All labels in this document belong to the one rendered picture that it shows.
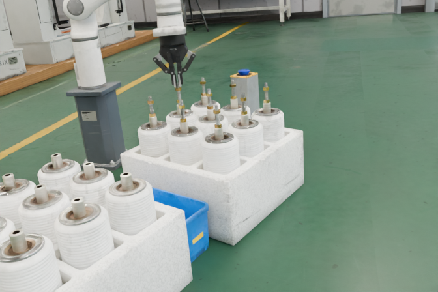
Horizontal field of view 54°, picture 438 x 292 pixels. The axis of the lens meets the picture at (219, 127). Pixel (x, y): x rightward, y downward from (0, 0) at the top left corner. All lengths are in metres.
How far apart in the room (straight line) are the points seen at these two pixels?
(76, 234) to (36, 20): 3.18
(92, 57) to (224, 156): 0.70
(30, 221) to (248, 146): 0.57
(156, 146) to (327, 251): 0.53
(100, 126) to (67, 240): 0.84
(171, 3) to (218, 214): 0.58
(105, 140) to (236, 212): 0.70
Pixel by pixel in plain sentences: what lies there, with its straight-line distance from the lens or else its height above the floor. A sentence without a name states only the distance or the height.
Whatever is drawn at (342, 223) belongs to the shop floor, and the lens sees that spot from 1.21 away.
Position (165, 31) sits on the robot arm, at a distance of 1.21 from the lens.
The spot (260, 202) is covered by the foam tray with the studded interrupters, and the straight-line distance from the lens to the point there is 1.18.
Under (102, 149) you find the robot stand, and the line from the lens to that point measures 1.64.
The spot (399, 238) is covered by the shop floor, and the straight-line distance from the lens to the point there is 1.18.
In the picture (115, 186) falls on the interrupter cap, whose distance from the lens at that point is 0.91.
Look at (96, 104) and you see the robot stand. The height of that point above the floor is 0.25.
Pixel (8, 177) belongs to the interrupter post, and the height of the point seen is 0.28.
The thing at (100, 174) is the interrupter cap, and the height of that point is 0.25.
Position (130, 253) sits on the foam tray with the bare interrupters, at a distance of 0.85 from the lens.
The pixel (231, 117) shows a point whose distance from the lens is 1.31.
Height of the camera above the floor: 0.64
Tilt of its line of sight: 19 degrees down
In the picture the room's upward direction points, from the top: 5 degrees counter-clockwise
